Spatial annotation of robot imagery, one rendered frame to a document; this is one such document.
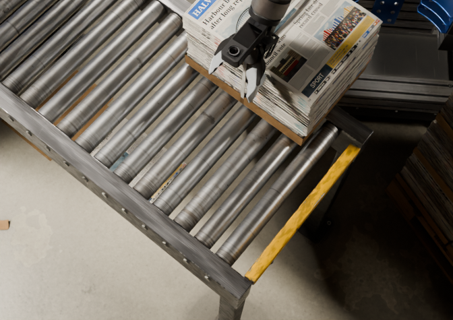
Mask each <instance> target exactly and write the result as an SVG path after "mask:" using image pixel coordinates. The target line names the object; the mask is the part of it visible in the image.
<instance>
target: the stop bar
mask: <svg viewBox="0 0 453 320"><path fill-rule="evenodd" d="M360 151H361V148H360V147H358V146H357V145H355V144H354V143H350V145H349V146H348V147H347V149H346V150H345V151H344V152H343V153H342V155H341V156H340V157H339V159H338V160H337V161H336V162H335V163H334V164H333V166H332V167H331V168H330V170H329V171H328V172H327V173H326V174H325V176H324V177H323V178H322V180H321V181H320V182H319V183H318V184H317V186H316V187H315V188H314V189H313V191H312V192H311V193H310V194H309V195H308V197H307V198H306V199H305V201H304V202H303V203H302V204H301V205H300V207H299V208H298V209H297V211H296V212H295V213H294V214H293V215H292V216H291V218H290V219H289V221H288V222H287V223H286V224H285V225H284V226H283V228H282V229H281V230H280V232H279V233H278V234H277V235H276V236H275V238H274V239H273V240H272V242H271V243H270V244H269V245H268V246H267V247H266V249H265V250H264V252H263V253H262V254H261V255H260V256H259V257H258V259H257V260H256V261H255V263H254V264H253V265H252V266H251V267H250V268H249V270H248V271H247V273H246V274H245V275H244V279H245V280H247V281H248V282H249V283H250V284H251V285H254V284H255V283H256V282H257V281H258V279H259V278H260V277H261V275H262V274H263V273H264V272H265V271H266V269H267V268H268V267H269V265H270V264H273V263H274V259H275V258H276V256H277V255H278V254H279V253H280V252H281V251H282V249H283V248H284V246H285V245H286V244H287V243H288V242H289V241H290V239H291V238H292V236H293V235H294V234H295V233H296V231H297V230H298V229H299V228H300V226H301V225H302V224H303V223H304V221H305V220H306V219H307V218H308V216H309V215H310V214H311V213H312V211H313V210H314V209H315V207H316V206H317V205H318V203H319V202H320V201H321V200H322V199H323V198H324V196H325V195H326V194H327V192H329V190H330V189H331V188H332V186H333V185H334V183H335V182H336V181H337V180H338V179H339V177H340V176H341V175H342V173H343V172H344V171H346V170H347V169H348V166H349V165H350V163H351V162H352V161H353V160H354V159H355V157H356V156H357V154H358V153H359V152H360Z"/></svg>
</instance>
